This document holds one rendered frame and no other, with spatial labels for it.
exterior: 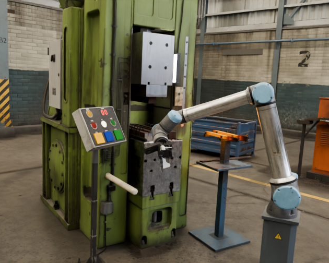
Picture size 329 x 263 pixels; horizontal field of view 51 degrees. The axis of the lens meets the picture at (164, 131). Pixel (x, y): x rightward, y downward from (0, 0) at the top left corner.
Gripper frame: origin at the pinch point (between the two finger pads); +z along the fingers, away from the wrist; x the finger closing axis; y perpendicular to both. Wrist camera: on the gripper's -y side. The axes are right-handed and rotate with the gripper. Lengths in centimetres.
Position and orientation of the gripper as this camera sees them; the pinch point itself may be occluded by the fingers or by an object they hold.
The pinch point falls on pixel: (162, 162)
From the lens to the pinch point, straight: 192.0
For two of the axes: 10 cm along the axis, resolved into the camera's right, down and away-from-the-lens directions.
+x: -0.6, 8.7, 4.8
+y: 9.9, -0.2, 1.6
